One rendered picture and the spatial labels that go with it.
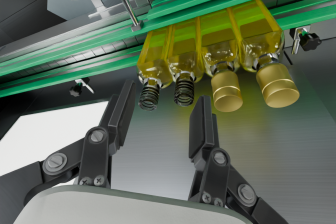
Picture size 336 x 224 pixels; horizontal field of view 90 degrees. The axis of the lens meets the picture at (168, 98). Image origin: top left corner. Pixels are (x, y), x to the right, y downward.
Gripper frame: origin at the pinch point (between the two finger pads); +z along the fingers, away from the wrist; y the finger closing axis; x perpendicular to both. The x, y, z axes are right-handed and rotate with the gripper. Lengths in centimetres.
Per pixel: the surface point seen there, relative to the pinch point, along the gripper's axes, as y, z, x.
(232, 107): 8.9, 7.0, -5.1
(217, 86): 6.6, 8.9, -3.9
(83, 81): -22.5, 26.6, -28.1
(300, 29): 23.5, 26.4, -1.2
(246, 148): 15.8, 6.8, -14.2
